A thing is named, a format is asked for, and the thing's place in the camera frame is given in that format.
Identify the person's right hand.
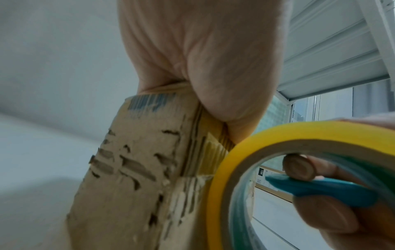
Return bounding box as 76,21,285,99
283,114,395,250

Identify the person's left hand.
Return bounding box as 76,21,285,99
118,0,293,145

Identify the blue utility knife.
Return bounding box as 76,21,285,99
265,174,379,208

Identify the torn brown cardboard box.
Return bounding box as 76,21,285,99
65,82,257,250

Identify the white metal shelf rack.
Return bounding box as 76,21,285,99
276,0,395,106

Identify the white window frame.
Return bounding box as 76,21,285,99
290,84,395,123

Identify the labelled cardboard box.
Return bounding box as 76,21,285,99
254,166,294,203

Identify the yellow tape roll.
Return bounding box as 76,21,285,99
206,120,395,250

